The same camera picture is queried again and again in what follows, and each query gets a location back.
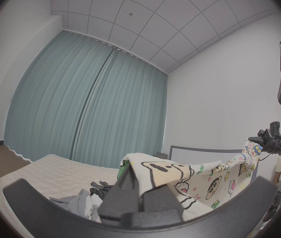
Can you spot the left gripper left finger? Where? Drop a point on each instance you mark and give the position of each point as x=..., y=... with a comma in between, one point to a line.
x=120, y=197

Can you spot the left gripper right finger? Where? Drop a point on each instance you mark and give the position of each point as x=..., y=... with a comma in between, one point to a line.
x=162, y=202

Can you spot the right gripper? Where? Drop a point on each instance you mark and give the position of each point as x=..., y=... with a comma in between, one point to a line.
x=273, y=144

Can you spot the white printed pyjama top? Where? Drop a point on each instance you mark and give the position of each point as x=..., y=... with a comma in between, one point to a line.
x=160, y=172

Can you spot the black garment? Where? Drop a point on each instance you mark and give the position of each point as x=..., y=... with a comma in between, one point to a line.
x=102, y=193

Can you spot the dark grey garment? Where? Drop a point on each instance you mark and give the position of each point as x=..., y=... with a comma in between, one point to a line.
x=99, y=183

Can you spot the grey and white garment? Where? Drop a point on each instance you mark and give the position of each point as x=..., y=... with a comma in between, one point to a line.
x=78, y=203

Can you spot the grey bedside table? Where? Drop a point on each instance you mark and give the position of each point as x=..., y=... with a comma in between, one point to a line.
x=162, y=155

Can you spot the bed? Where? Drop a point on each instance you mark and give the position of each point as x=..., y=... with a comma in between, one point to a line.
x=56, y=172

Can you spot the blue-green curtain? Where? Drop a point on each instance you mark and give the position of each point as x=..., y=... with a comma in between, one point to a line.
x=125, y=108
x=56, y=95

